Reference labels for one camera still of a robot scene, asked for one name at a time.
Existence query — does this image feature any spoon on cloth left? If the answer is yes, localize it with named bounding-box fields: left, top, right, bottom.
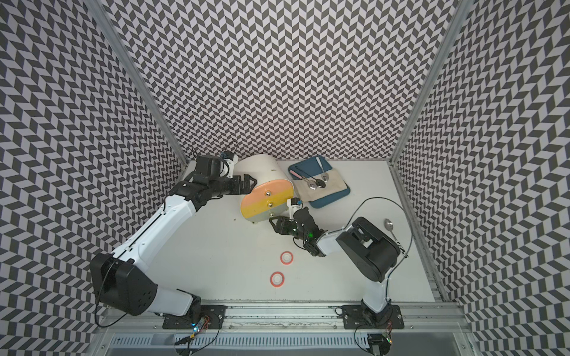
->
left=294, top=166, right=319, bottom=190

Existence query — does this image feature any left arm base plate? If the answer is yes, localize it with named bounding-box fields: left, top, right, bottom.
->
left=162, top=304, right=227, bottom=330

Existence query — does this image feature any spoon on cloth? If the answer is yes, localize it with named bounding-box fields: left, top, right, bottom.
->
left=301, top=175, right=326, bottom=188
left=294, top=166, right=319, bottom=190

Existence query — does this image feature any beige cloth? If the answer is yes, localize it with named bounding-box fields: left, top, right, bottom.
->
left=289, top=169, right=349, bottom=202

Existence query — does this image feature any red tape roll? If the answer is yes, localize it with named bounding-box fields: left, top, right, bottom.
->
left=280, top=252, right=294, bottom=266
left=270, top=271, right=285, bottom=288

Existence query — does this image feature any pink handled utensil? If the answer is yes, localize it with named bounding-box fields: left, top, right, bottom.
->
left=289, top=170, right=304, bottom=180

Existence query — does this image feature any white handled utensil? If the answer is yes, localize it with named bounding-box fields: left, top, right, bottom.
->
left=316, top=156, right=329, bottom=182

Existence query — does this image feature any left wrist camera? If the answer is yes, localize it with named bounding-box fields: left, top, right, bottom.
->
left=221, top=151, right=239, bottom=179

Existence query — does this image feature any metal spoon on table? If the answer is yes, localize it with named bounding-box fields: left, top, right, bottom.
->
left=384, top=219, right=408, bottom=259

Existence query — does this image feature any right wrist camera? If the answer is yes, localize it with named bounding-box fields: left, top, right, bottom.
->
left=286, top=197, right=304, bottom=221

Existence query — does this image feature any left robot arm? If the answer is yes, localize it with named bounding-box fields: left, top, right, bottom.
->
left=90, top=152, right=258, bottom=317

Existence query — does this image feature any yellow drawer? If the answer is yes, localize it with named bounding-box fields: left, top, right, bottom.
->
left=240, top=187, right=294, bottom=221

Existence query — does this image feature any teal tray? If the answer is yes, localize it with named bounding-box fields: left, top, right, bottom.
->
left=286, top=155, right=351, bottom=209

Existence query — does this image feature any spoon on cloth right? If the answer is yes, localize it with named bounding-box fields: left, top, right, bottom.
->
left=301, top=175, right=326, bottom=188

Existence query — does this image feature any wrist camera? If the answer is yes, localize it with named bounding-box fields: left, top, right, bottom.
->
left=221, top=151, right=239, bottom=179
left=286, top=197, right=304, bottom=221

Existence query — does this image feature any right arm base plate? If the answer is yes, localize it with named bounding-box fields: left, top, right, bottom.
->
left=338, top=304, right=405, bottom=330

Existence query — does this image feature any orange top drawer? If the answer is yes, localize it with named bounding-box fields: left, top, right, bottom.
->
left=241, top=179, right=294, bottom=209

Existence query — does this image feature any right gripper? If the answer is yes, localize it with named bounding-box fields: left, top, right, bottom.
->
left=269, top=216, right=308, bottom=242

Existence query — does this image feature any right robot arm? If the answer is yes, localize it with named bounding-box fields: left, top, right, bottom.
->
left=269, top=207, right=403, bottom=314

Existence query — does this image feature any white drawer cabinet shell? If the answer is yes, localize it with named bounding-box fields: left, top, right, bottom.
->
left=234, top=154, right=288, bottom=185

